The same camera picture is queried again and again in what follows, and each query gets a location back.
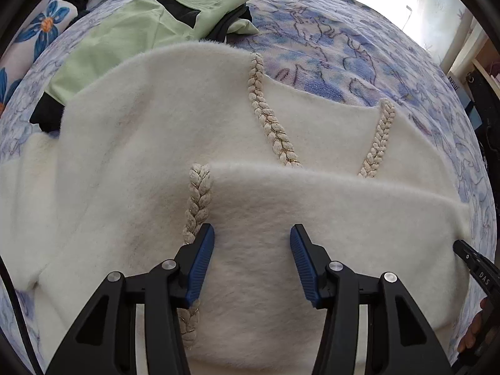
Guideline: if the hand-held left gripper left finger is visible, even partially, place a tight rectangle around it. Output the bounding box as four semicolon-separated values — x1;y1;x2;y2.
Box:
45;223;215;375

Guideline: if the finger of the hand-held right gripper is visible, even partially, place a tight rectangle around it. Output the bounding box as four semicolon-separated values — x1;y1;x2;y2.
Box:
453;239;480;274

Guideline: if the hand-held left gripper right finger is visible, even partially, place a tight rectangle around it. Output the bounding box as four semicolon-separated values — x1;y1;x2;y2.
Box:
290;223;458;375

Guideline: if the white fuzzy sweater braided trim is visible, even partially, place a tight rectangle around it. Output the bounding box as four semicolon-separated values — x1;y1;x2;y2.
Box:
0;41;475;375

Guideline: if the person's right hand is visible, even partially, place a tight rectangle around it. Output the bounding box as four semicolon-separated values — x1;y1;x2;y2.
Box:
456;299;490;355

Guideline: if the white printed box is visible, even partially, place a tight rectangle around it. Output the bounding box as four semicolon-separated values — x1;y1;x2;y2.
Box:
447;72;469;98

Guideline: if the light green garment black trim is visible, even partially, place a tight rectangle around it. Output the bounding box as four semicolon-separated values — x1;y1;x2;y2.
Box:
29;0;260;133

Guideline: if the sheer white curtain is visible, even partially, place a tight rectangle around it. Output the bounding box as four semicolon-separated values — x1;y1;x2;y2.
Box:
301;0;469;59

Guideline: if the blue flower print pillow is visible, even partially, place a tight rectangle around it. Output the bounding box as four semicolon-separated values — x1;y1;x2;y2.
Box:
0;0;81;120

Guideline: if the black cable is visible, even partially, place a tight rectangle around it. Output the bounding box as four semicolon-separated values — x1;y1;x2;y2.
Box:
0;256;42;375

